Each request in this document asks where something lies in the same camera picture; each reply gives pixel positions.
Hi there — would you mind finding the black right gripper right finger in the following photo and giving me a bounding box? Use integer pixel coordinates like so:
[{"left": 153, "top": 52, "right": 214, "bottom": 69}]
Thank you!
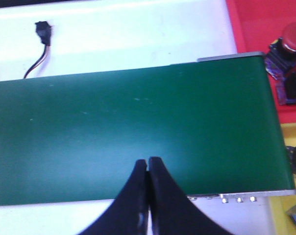
[{"left": 149, "top": 157, "right": 231, "bottom": 235}]

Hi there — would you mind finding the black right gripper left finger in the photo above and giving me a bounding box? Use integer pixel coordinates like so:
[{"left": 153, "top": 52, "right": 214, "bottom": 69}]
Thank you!
[{"left": 80, "top": 159, "right": 148, "bottom": 235}]

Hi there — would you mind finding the red plastic tray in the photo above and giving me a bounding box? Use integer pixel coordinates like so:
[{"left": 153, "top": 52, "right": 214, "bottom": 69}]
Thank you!
[{"left": 225, "top": 0, "right": 296, "bottom": 125}]

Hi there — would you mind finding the aluminium conveyor frame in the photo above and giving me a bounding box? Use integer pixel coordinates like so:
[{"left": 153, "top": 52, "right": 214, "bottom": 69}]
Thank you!
[{"left": 187, "top": 51, "right": 296, "bottom": 204}]

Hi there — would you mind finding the red mushroom push button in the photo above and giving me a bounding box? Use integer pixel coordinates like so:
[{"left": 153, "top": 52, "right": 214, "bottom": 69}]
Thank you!
[{"left": 265, "top": 22, "right": 296, "bottom": 80}]

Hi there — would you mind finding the green conveyor belt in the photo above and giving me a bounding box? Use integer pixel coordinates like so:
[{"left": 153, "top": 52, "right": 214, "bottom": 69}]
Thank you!
[{"left": 0, "top": 52, "right": 296, "bottom": 206}]

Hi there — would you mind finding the yellow plastic tray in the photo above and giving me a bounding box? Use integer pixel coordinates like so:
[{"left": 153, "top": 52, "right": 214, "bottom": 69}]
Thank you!
[{"left": 269, "top": 123, "right": 296, "bottom": 235}]

